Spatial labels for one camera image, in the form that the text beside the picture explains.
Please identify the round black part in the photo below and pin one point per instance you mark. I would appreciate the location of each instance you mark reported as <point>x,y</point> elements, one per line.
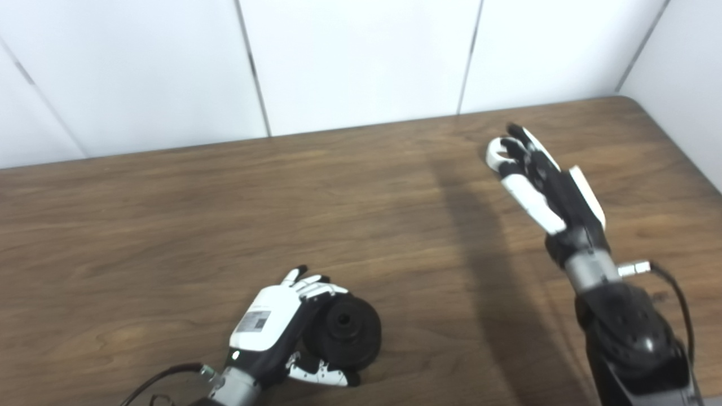
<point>350,335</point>

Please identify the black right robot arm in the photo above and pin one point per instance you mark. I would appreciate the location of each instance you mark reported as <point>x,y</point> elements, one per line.
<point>632,332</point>

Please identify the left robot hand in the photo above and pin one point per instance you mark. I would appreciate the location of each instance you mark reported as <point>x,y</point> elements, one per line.
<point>265,330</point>

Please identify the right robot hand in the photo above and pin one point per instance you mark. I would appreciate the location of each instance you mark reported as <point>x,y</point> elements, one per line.
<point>569,208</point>

